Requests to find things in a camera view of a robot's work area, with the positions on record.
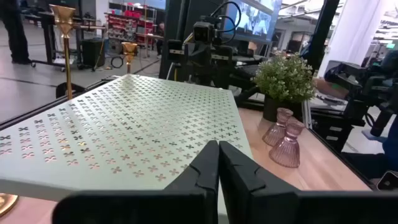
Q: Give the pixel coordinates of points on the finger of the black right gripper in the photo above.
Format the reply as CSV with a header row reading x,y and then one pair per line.
x,y
196,62
210,62

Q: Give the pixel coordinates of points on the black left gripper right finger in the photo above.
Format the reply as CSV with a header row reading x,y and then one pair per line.
x,y
255,202

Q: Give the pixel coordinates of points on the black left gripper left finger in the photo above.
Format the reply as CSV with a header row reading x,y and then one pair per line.
x,y
186,205

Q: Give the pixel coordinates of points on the pink ribbed glass candle holder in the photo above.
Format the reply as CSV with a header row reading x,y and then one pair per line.
x,y
287,146
276,130

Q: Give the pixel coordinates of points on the short brass candlestick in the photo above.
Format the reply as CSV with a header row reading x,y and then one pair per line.
x,y
129,49

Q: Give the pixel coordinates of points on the large display screen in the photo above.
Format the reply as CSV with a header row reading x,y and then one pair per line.
x,y
255,21

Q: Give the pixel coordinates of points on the potted green plant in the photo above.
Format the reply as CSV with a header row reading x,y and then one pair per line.
x,y
284,77

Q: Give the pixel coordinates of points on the red parts bin rack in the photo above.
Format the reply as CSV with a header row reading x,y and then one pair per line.
x,y
124,28

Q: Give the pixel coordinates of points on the green perforated metal shelf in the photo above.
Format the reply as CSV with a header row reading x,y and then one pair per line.
x,y
124,124

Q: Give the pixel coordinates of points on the black box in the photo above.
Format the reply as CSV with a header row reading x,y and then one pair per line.
x,y
93,53

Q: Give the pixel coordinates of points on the black phone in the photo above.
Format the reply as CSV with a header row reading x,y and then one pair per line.
x,y
388,182

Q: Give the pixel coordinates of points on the black work table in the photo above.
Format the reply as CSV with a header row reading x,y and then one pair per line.
x,y
48,34

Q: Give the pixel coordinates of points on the black equipment rig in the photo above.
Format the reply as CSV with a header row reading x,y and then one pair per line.
x,y
367,87

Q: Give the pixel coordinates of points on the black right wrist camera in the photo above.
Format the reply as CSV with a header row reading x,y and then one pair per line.
x,y
203,31

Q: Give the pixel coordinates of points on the black slanted post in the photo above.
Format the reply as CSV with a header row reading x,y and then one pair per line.
x,y
323,25

